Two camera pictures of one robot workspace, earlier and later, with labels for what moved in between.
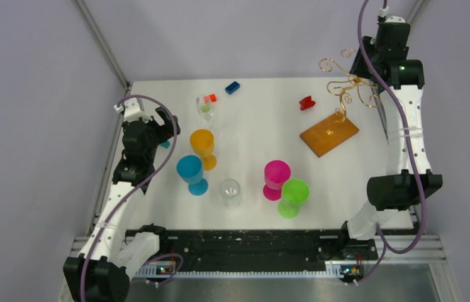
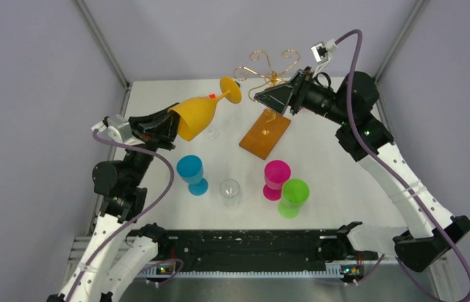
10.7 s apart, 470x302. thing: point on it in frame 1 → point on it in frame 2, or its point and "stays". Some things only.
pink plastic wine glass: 276,172 stays
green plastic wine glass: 294,192 stays
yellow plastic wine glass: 202,141 → 195,114
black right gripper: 358,70 → 279,98
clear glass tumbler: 230,190 stays
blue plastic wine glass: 190,169 stays
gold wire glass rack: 338,128 → 271,125
